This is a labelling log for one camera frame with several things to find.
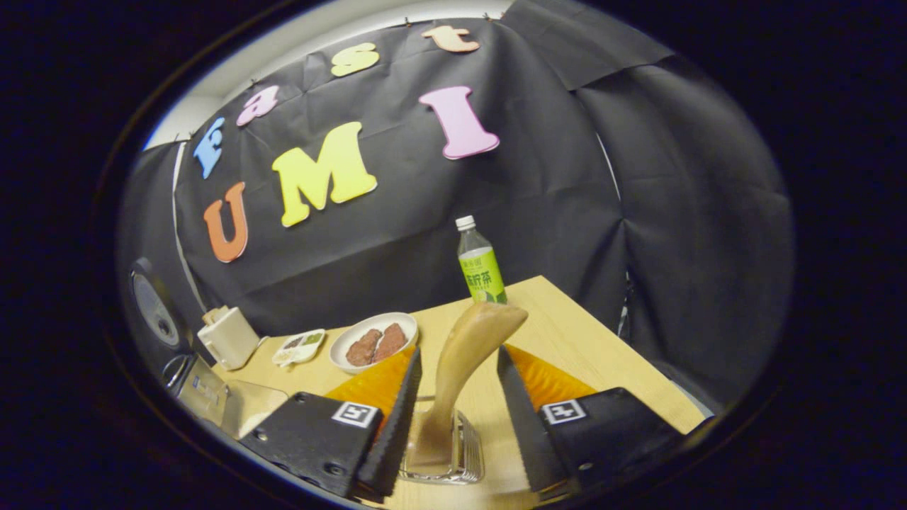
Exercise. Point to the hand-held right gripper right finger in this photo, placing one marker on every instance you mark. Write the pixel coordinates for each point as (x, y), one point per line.
(521, 432)

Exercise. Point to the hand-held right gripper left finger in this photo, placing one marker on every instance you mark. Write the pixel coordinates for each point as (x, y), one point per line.
(400, 432)

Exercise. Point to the wooden spoon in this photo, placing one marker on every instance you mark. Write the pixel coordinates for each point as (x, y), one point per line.
(468, 347)

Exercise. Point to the dark grey rice cooker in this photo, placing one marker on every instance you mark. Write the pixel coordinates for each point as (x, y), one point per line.
(202, 393)

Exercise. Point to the white round plate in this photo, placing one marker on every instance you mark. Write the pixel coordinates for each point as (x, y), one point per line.
(354, 365)

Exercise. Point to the brown meat piece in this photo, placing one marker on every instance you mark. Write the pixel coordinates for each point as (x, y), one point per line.
(363, 347)
(390, 341)

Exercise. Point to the white divided grain dish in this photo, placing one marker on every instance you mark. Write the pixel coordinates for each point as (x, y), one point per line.
(299, 347)

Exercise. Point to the green label drink bottle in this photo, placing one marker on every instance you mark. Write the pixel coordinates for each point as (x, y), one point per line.
(482, 276)

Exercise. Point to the white toaster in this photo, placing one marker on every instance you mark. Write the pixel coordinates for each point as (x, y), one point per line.
(230, 340)

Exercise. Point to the black backdrop cloth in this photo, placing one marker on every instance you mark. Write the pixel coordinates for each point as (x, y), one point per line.
(397, 234)

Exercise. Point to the toast slice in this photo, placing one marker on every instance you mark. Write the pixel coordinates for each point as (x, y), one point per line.
(210, 316)
(223, 312)

